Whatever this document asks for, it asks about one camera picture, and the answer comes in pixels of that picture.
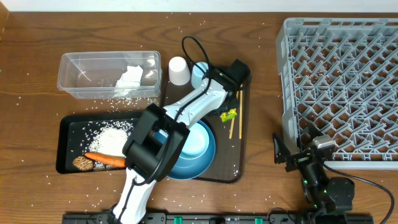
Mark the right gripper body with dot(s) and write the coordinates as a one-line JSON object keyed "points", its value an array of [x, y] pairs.
{"points": [[298, 160]]}

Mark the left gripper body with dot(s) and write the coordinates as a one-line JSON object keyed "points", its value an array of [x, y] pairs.
{"points": [[233, 102]]}

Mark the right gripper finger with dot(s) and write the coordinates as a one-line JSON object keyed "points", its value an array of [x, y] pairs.
{"points": [[313, 131], [281, 152]]}

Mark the light blue plastic cup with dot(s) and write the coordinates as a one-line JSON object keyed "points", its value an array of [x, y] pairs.
{"points": [[198, 72]]}

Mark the white plastic cup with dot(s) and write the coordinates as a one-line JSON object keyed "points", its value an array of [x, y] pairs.
{"points": [[179, 73]]}

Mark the light blue rice bowl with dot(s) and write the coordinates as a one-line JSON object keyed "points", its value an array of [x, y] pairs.
{"points": [[197, 142]]}

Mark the dark blue plate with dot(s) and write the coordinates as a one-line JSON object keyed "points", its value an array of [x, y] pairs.
{"points": [[185, 169]]}

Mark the white paper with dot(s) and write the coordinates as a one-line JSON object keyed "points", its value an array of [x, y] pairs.
{"points": [[129, 80]]}

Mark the orange carrot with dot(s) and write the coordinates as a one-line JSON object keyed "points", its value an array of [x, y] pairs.
{"points": [[118, 162]]}

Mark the brown food scrap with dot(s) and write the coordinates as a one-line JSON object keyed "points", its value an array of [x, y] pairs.
{"points": [[83, 164]]}

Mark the yellow green wrapper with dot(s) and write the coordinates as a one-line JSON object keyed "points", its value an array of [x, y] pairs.
{"points": [[229, 115]]}

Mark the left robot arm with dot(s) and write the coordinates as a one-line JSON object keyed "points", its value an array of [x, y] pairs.
{"points": [[159, 135]]}

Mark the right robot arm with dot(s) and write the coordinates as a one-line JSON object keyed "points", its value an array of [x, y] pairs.
{"points": [[331, 197]]}

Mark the grey dishwasher rack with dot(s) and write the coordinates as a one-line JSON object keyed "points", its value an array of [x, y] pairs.
{"points": [[340, 74]]}

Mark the left wooden chopstick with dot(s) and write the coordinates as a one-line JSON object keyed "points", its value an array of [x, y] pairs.
{"points": [[232, 121]]}

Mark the brown serving tray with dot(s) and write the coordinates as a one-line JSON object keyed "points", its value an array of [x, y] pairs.
{"points": [[228, 157]]}

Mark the clear plastic container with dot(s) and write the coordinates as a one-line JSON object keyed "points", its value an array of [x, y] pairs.
{"points": [[93, 75]]}

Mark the white rice pile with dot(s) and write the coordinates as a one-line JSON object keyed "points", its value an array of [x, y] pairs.
{"points": [[106, 137]]}

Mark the black plastic tray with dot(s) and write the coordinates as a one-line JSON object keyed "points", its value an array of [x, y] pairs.
{"points": [[78, 131]]}

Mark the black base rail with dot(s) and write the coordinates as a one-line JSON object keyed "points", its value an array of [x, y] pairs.
{"points": [[273, 218]]}

